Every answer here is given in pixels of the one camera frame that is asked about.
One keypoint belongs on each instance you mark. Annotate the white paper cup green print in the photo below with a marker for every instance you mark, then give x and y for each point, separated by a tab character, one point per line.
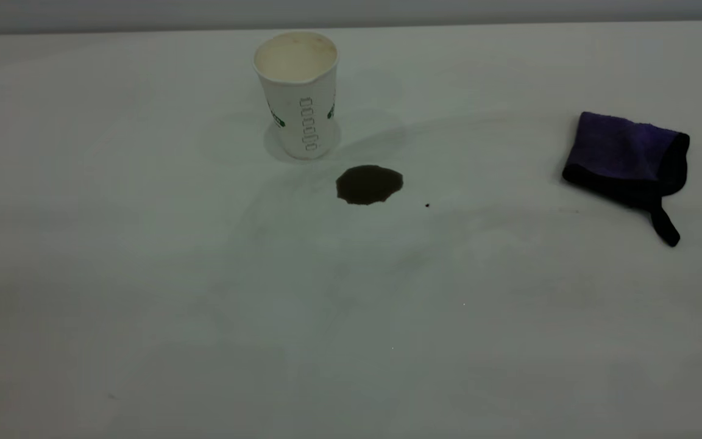
300	103

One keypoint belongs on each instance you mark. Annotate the purple cloth black trim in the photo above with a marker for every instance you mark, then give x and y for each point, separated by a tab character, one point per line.
619	149

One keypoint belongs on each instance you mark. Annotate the dark brown liquid spill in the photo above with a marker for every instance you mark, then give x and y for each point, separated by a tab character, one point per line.
368	184

